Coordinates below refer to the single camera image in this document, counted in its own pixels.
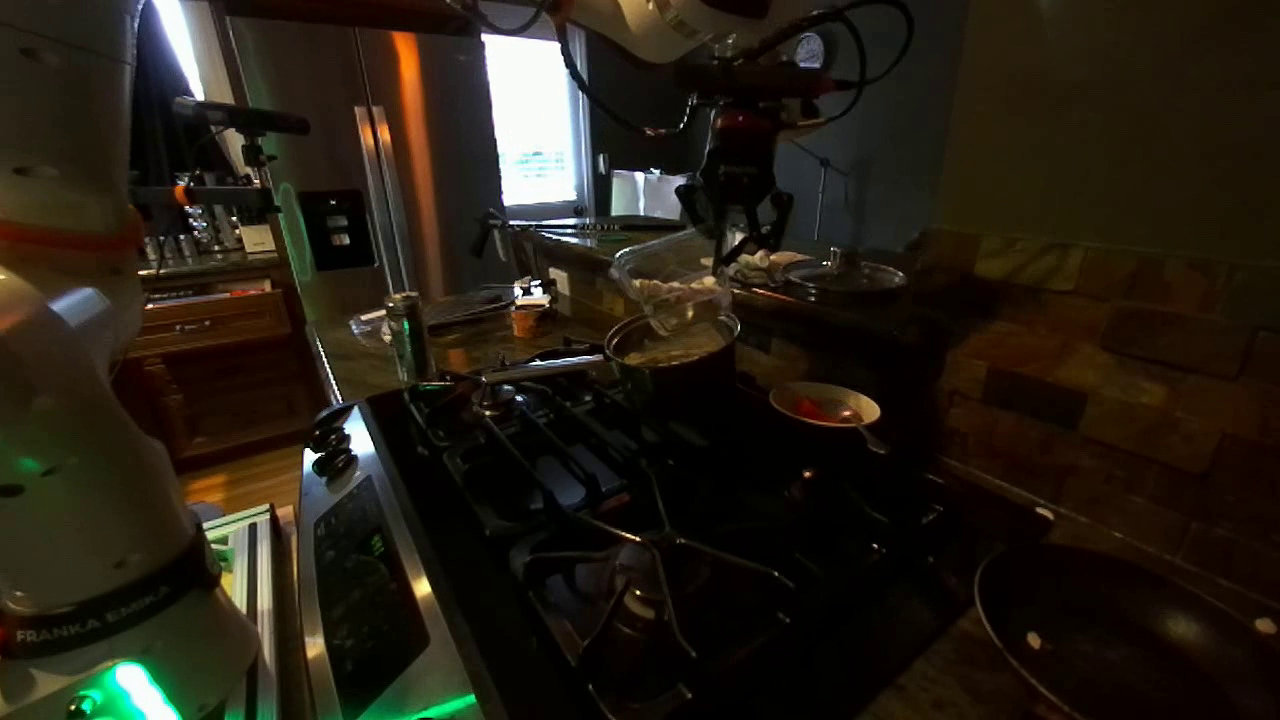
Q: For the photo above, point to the black gas stove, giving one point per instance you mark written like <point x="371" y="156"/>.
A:
<point x="641" y="561"/>

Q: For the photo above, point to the black stove knob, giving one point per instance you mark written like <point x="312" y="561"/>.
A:
<point x="334" y="463"/>
<point x="337" y="426"/>

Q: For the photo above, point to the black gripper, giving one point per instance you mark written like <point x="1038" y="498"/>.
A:
<point x="736" y="175"/>

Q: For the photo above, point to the small orange cup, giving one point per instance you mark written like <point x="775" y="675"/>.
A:
<point x="525" y="322"/>

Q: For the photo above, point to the black frying pan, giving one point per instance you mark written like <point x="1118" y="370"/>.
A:
<point x="1122" y="642"/>

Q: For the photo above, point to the bright window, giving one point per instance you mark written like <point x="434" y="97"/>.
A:
<point x="534" y="134"/>

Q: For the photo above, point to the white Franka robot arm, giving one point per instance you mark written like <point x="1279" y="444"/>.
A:
<point x="67" y="442"/>

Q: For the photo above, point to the dark green bottle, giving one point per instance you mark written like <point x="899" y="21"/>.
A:
<point x="415" y="340"/>

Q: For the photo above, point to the clear glass dish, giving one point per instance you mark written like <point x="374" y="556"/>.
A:
<point x="374" y="326"/>

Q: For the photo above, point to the round silver plate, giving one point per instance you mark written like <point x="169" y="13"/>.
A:
<point x="855" y="276"/>

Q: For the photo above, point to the stainless steel refrigerator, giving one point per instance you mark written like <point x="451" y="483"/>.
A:
<point x="334" y="153"/>

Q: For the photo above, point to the white bowl with red food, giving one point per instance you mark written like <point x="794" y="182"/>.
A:
<point x="827" y="404"/>

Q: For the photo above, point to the thin desk lamp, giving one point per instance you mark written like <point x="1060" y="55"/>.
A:
<point x="827" y="201"/>

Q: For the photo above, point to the wooden drawer cabinet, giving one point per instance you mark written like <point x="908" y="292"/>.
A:
<point x="214" y="347"/>

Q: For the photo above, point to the white box appliance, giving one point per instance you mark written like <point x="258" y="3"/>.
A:
<point x="645" y="199"/>

